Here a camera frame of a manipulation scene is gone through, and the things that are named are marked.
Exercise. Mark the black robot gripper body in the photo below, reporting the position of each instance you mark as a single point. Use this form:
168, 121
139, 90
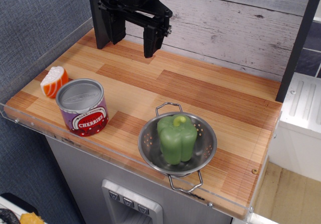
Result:
141, 12

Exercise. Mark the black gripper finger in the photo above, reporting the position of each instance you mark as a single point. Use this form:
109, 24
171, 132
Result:
152, 39
114, 24

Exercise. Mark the green toy bell pepper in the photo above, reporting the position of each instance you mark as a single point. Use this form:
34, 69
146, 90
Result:
177, 135

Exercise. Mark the orange white food wedge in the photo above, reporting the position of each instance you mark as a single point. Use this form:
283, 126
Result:
53, 81

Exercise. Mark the toy cherries can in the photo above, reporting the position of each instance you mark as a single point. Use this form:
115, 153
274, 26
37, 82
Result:
83, 106

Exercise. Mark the grey toy fridge cabinet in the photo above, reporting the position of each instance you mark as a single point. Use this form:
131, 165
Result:
84, 174

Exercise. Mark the silver dispenser panel with buttons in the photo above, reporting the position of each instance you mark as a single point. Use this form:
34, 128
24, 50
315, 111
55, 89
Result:
126, 206

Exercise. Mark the white toy sink unit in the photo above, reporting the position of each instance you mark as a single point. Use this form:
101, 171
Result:
296, 142

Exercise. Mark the yellow object at corner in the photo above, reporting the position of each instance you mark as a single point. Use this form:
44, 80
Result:
30, 218

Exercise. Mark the black left support post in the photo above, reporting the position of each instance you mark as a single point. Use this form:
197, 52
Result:
99, 27

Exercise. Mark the black support post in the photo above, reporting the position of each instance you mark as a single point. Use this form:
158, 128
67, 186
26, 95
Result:
99, 27
303, 31

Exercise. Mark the black right support post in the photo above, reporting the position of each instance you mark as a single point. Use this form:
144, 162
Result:
303, 31

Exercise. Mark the steel colander with handles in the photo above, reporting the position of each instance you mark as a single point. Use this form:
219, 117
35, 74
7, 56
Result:
204, 149

